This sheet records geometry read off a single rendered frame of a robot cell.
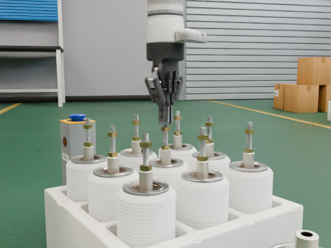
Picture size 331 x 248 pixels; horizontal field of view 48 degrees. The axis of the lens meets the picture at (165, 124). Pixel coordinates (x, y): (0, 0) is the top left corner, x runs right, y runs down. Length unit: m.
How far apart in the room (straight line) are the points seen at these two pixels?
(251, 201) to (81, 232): 0.32
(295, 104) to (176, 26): 3.60
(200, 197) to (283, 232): 0.20
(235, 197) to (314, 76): 3.62
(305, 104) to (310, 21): 2.59
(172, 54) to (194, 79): 5.04
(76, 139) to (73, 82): 4.69
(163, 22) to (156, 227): 0.37
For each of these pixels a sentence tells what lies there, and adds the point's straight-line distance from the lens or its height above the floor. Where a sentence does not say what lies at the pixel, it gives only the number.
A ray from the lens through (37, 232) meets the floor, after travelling 1.11.
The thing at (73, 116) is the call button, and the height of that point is 0.33.
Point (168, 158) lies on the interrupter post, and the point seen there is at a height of 0.26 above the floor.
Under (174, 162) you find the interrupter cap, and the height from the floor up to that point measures 0.25.
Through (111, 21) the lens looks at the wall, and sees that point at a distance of 5.67.
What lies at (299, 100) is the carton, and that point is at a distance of 4.22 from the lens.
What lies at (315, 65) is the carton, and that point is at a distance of 4.29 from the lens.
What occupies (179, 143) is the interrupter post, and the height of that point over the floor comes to 0.26.
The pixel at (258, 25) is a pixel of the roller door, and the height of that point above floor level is 1.16.
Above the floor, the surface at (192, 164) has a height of 0.24.
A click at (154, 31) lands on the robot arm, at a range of 0.71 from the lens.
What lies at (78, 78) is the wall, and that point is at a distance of 5.61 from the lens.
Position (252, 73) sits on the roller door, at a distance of 6.09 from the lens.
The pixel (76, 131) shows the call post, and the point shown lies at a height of 0.29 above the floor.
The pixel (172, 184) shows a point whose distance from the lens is 0.73.
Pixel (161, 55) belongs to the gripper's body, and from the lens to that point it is 0.70.
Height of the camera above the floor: 0.44
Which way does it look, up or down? 8 degrees down
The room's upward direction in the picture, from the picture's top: straight up
